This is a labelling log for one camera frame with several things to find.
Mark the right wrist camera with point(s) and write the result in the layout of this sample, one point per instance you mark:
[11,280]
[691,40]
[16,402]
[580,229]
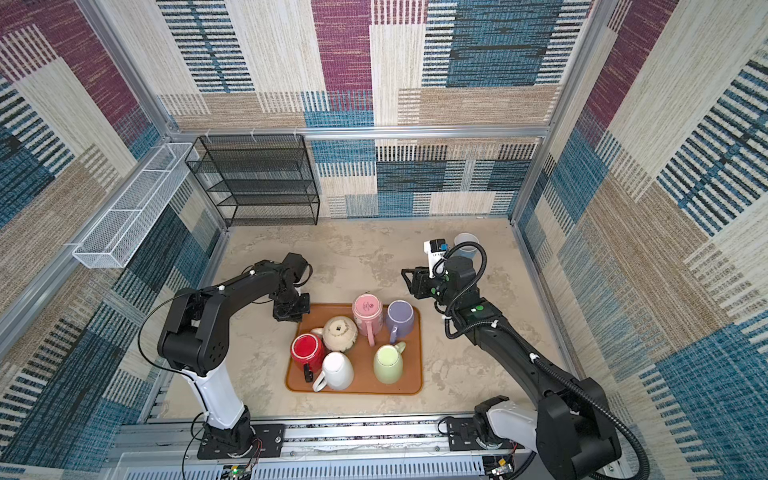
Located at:
[435,250]

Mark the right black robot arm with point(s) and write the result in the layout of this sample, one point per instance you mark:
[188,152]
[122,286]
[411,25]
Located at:
[575,433]

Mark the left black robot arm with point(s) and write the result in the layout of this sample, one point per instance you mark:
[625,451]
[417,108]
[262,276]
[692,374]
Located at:
[195,341]

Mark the purple mug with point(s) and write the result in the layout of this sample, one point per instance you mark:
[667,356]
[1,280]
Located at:
[400,320]

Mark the black wire shelf rack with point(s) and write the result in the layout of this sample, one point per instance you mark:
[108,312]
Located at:
[257,180]

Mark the red mug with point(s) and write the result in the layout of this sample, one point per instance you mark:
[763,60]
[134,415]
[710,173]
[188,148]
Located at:
[308,353]

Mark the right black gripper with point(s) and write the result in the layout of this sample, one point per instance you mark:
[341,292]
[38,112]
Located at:
[419,282]

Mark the light green mug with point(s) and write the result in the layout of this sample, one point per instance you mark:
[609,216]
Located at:
[388,363]

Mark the beige speckled mug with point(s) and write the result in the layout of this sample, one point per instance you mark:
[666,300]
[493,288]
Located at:
[339,334]

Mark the white wire mesh basket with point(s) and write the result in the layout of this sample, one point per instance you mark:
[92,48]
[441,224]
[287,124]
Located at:
[114,239]

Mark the pink patterned mug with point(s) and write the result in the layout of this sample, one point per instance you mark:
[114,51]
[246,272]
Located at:
[368,314]

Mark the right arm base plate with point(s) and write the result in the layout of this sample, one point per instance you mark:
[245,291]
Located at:
[462,435]

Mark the brown rectangular tray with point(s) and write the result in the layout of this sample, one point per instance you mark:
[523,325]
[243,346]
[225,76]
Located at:
[362,355]

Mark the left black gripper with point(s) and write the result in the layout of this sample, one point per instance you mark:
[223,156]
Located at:
[306,307]

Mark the white mug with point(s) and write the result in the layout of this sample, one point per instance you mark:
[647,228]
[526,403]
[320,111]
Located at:
[337,373]

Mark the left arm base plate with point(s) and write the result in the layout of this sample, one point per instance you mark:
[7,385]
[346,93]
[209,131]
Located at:
[264,441]

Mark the blue polka dot mug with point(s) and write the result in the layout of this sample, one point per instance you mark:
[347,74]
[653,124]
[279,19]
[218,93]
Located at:
[467,242]

